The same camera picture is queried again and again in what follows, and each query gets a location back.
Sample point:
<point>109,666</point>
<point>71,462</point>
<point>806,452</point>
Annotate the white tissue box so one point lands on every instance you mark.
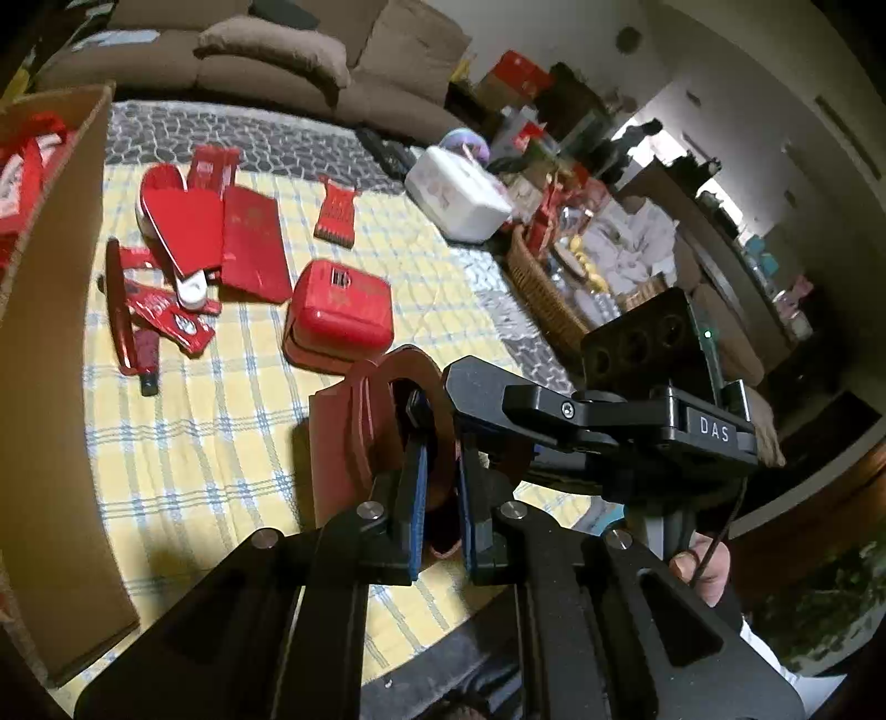
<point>457,194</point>

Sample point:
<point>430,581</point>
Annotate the red ketchup packet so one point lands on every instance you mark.
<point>183,329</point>
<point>149,299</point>
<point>140,261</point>

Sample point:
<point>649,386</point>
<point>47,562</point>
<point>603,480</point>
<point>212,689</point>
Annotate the red ribbon gift box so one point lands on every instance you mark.
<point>28,173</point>

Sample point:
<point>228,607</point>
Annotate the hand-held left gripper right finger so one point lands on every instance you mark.
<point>467,512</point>

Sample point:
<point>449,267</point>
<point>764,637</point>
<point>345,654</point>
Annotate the red pen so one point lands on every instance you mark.
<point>118,304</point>

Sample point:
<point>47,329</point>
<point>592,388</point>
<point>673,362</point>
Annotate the yellow checked tablecloth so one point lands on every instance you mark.
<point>228,429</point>

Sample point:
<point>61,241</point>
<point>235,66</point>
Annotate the white spoon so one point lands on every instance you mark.
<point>190,287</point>

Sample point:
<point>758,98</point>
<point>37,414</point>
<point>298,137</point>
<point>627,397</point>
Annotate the black sofa pouch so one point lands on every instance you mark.
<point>273,8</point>

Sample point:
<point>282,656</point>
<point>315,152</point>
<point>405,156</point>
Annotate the red carton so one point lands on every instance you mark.
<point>519,76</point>

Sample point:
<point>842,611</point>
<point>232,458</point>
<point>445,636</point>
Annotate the wicker basket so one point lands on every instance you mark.
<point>547,298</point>

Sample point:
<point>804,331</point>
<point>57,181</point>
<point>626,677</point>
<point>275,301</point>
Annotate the large red envelope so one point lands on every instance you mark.
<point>253,242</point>

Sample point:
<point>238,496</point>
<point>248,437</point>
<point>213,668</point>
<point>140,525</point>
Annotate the red snack packet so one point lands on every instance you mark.
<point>211,166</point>

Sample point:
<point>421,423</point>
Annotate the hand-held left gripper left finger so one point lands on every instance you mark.
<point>415,512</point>

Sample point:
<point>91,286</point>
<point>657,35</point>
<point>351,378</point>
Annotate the grey pebble-pattern table cover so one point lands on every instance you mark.
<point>277,138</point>

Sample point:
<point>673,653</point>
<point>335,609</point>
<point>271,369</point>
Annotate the person's right hand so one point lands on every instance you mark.
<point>713,574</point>

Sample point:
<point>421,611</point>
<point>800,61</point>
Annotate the purple round container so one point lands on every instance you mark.
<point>464,142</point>

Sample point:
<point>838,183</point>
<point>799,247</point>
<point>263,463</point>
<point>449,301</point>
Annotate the brown cardboard box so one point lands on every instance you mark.
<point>55,388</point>

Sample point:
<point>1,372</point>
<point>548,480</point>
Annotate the red bag-shaped gift box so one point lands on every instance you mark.
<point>339,443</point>

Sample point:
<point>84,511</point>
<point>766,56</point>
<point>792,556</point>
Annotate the red fringed card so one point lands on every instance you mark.
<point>337,214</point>

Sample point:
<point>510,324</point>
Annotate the brown sofa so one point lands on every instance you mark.
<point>138,62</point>

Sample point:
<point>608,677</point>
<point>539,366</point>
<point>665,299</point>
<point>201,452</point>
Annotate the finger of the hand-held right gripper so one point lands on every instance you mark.
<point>484,394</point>

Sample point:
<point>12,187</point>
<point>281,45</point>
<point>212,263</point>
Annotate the black remote control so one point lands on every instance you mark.
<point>387,152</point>

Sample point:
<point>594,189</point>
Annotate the brown sofa cushion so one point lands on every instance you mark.
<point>277,48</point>

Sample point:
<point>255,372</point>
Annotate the red square tin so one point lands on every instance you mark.
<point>339,318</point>

